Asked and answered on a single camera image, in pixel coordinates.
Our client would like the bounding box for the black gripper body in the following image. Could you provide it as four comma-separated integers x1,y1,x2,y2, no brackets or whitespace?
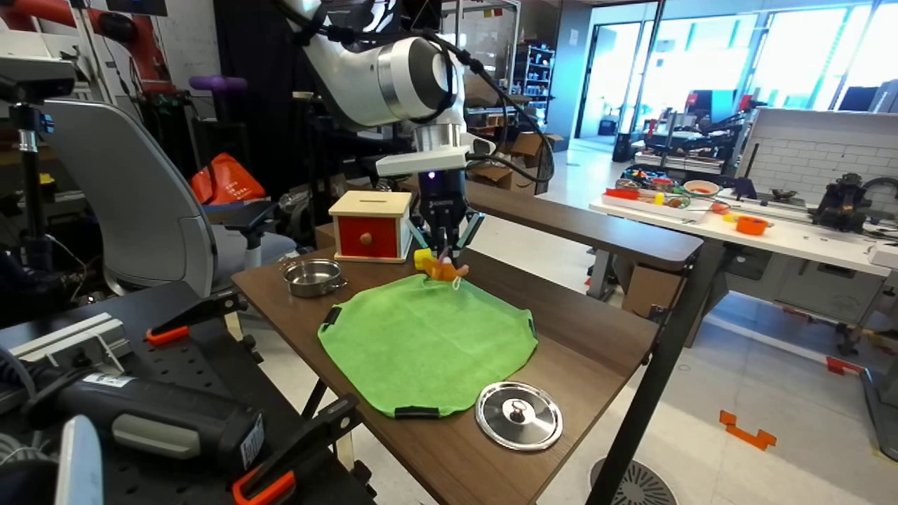
418,172,465,230

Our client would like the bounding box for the orange plush toy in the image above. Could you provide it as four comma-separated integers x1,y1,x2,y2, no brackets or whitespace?
414,259,467,287

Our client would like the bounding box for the green cloth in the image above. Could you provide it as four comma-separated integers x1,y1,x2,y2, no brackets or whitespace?
316,275,538,418

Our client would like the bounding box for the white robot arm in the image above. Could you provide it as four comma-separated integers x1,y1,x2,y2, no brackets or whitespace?
275,0,473,262

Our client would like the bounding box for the silver pot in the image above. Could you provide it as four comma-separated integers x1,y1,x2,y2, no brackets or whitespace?
282,259,345,300

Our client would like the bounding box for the silver pot lid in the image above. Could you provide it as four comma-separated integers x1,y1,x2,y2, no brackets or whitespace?
473,381,564,453

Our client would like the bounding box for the yellow block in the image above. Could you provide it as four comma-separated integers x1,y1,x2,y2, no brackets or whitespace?
411,248,434,268

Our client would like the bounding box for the wooden box with red drawer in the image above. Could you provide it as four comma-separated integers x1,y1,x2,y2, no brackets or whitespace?
328,192,408,263

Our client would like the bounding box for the dark long bench table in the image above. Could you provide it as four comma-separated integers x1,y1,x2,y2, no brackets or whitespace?
465,183,702,268

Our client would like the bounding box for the orange bag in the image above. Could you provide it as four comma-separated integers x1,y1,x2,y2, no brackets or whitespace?
188,151,267,204

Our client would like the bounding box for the white table with clutter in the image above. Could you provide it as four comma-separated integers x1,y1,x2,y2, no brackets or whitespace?
591,181,893,279

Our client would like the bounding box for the grey office chair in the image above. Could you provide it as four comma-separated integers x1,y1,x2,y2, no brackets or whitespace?
42,102,298,297

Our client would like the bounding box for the black clamp with orange handle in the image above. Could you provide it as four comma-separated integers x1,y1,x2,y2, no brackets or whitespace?
229,397,359,505

